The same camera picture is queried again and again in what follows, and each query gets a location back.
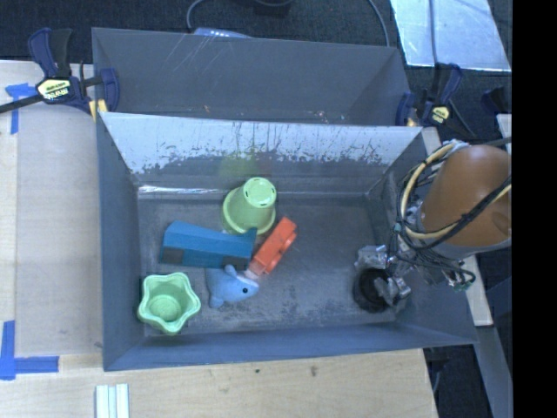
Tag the orange plastic toy block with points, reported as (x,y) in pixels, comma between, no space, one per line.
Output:
(274,246)

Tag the light green plastic cup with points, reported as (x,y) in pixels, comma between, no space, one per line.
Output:
(252,207)

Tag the green star-shaped cup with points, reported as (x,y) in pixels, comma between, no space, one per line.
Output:
(167,303)

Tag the blue toy dolphin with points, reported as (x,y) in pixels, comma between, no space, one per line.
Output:
(230,290)

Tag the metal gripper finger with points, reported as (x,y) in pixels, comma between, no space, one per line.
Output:
(393,292)
(371,257)

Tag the blue flat block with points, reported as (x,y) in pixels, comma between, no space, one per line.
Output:
(204,244)

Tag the grey metal bin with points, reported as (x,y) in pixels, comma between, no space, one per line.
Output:
(330,251)

